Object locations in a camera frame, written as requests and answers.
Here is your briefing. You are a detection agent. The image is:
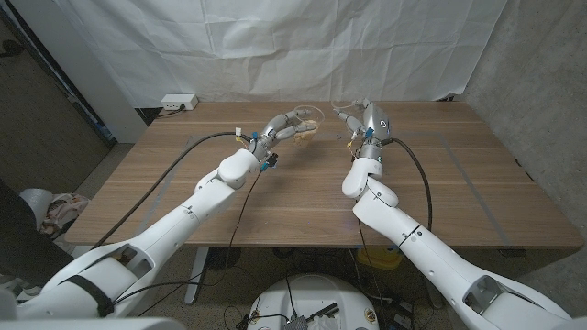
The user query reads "white robot chest cover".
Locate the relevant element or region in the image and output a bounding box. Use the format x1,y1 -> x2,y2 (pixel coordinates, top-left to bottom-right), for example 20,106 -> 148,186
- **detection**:
0,316 -> 187,330

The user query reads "grey tape outline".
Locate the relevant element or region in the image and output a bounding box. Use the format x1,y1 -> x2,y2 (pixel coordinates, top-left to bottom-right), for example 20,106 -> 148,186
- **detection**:
132,132 -> 511,247

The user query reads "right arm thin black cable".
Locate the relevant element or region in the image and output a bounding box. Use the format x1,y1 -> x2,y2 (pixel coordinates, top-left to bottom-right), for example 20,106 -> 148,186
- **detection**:
355,218 -> 391,330

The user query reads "white floor power strip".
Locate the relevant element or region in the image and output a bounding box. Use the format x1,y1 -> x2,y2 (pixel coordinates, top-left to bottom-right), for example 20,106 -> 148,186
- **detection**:
389,297 -> 421,329

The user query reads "dark felt partition panel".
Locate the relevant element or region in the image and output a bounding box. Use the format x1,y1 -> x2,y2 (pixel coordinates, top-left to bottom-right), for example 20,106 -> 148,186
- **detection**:
0,8 -> 116,198

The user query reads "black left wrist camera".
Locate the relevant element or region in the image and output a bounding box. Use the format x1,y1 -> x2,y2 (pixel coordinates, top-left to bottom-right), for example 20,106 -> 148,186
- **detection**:
260,153 -> 280,173

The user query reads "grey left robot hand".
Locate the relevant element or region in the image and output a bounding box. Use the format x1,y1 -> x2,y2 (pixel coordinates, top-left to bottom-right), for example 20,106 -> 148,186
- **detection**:
247,108 -> 318,161

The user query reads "clear plastic cup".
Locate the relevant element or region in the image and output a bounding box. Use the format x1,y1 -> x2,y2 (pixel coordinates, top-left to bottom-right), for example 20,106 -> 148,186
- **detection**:
292,104 -> 326,147
329,96 -> 366,123

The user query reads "left arm thick black cable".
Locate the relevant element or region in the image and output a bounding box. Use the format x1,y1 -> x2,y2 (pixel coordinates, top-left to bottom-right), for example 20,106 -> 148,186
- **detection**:
91,131 -> 253,251

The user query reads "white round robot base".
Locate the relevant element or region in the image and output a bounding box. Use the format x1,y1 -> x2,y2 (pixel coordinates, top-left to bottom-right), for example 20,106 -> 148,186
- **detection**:
247,273 -> 381,330

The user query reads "black ribbed round object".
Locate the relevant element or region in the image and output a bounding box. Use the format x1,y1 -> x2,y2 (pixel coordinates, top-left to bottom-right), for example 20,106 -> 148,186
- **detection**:
205,247 -> 242,271

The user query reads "right arm thick black cable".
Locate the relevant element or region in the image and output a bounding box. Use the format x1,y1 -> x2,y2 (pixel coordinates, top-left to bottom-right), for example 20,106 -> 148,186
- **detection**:
380,137 -> 435,233

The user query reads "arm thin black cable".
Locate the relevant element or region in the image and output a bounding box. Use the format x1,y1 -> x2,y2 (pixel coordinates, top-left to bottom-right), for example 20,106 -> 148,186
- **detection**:
355,218 -> 391,330
112,169 -> 265,317

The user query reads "black power strip cable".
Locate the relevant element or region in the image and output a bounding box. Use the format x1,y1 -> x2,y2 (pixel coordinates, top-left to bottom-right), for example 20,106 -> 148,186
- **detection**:
155,104 -> 187,119

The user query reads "grey bubble wrap roll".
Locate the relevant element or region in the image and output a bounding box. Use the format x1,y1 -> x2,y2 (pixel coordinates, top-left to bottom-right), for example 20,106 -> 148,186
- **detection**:
20,188 -> 54,230

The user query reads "white creased backdrop sheet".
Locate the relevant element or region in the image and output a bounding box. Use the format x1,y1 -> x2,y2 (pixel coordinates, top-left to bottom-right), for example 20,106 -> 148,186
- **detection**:
54,0 -> 508,109

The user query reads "arm thick black cable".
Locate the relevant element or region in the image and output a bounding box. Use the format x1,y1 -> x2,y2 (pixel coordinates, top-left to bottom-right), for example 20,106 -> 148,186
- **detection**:
380,137 -> 435,233
91,131 -> 253,251

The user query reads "white table leg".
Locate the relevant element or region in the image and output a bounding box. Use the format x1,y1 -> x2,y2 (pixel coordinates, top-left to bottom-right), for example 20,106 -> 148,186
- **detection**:
183,247 -> 211,305

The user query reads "person in dark trousers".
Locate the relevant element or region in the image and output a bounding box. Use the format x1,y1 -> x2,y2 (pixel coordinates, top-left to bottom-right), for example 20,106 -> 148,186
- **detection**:
0,181 -> 61,285

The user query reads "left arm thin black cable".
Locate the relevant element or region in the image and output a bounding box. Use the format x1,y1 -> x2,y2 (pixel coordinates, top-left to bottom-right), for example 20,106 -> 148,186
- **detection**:
112,169 -> 265,317

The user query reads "grey heat sink module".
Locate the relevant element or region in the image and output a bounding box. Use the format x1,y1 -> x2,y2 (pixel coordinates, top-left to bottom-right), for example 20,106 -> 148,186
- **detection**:
282,314 -> 309,330

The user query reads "black antenna pair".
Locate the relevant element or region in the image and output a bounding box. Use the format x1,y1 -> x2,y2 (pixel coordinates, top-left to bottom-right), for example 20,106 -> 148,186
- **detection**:
305,302 -> 341,322

